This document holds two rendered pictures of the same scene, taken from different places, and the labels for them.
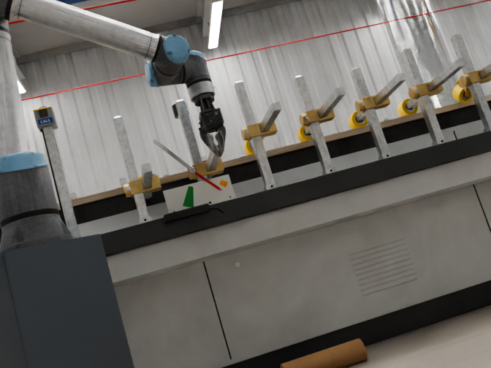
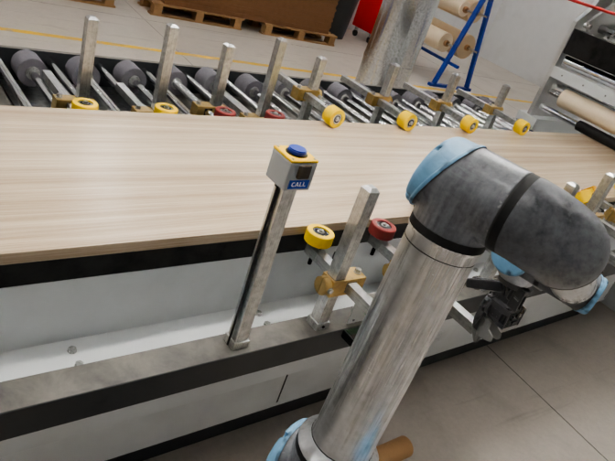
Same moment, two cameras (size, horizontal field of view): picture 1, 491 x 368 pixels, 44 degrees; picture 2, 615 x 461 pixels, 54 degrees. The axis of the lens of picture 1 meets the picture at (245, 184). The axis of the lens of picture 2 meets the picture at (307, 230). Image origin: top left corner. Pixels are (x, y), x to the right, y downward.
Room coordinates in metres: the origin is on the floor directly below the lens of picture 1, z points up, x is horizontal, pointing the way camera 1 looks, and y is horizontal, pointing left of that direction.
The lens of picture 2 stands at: (1.19, 1.21, 1.66)
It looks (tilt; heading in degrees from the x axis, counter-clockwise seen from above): 28 degrees down; 327
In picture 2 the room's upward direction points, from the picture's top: 19 degrees clockwise
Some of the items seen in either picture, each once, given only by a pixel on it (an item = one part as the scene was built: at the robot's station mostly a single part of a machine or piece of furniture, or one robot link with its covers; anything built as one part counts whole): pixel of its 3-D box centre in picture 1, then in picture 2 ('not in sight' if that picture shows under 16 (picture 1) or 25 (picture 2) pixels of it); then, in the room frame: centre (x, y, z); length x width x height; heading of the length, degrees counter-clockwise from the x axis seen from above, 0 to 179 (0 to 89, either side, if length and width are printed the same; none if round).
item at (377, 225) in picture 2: not in sight; (378, 239); (2.44, 0.15, 0.85); 0.08 x 0.08 x 0.11
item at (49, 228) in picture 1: (33, 235); not in sight; (1.57, 0.57, 0.65); 0.19 x 0.19 x 0.10
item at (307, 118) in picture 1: (316, 116); not in sight; (2.41, -0.36, 0.95); 0.14 x 0.06 x 0.05; 102
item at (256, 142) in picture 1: (255, 136); not in sight; (2.35, -0.09, 0.92); 0.04 x 0.04 x 0.48; 12
